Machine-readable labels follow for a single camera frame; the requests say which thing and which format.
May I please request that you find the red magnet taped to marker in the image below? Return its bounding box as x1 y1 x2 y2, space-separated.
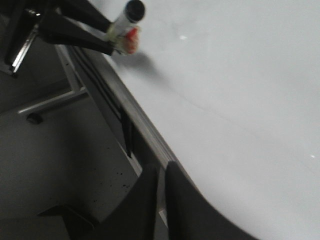
113 26 140 56

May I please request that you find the dark second gripper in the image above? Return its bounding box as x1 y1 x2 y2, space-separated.
0 0 114 76

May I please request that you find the grey metal stand crossbar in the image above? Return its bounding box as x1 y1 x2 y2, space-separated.
17 87 87 115

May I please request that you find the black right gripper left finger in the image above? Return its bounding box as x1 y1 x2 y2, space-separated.
96 164 158 240

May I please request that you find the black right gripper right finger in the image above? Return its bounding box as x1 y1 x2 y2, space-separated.
165 161 255 240

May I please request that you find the white whiteboard with aluminium frame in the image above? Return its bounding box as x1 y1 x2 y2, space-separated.
53 0 320 240

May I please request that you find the white black whiteboard marker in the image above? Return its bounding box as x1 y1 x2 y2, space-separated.
105 0 146 42

